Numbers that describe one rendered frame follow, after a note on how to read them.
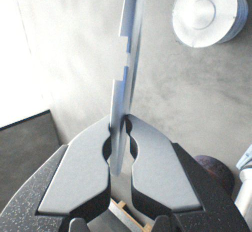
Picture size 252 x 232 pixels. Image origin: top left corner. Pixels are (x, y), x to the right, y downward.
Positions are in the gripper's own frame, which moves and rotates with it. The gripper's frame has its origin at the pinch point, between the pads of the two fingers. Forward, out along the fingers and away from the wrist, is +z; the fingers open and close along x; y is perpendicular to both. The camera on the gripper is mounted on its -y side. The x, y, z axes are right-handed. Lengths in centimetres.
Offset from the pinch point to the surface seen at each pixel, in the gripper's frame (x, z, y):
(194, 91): 54, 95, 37
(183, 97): 49, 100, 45
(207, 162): 65, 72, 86
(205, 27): 39, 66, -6
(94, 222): -64, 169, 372
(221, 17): 43, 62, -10
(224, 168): 76, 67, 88
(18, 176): -246, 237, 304
